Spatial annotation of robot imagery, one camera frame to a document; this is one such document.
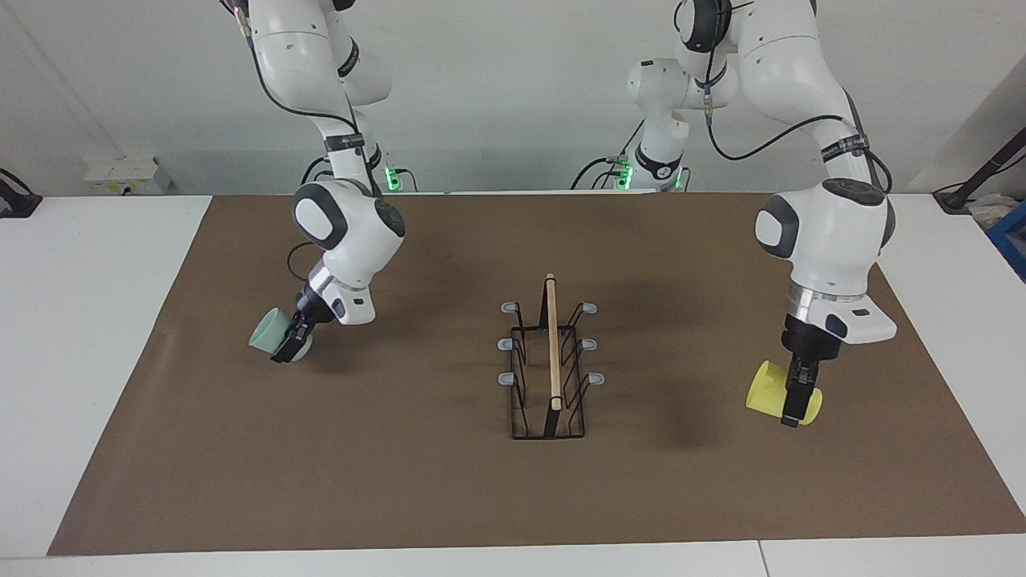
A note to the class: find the blue box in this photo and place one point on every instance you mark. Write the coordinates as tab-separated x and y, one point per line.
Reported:
1011	240

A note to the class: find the pale green plastic cup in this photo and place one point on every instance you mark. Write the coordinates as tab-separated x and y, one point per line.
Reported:
268	332

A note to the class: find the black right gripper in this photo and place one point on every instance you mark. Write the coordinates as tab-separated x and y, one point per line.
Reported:
315	311

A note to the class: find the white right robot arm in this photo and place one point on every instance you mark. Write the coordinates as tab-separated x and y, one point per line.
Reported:
353	232

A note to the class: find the brown table mat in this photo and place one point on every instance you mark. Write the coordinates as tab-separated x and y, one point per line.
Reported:
401	481

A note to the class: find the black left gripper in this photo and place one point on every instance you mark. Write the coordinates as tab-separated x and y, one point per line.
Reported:
811	344

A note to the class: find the yellow plastic cup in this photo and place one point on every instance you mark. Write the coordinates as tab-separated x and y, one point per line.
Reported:
765	393

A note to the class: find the white wall socket box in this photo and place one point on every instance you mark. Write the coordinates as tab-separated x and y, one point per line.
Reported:
128	175

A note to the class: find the black clamp stand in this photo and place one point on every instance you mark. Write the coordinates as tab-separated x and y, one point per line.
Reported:
16	200
982	172

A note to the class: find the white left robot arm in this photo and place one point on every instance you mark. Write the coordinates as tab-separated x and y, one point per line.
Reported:
826	232

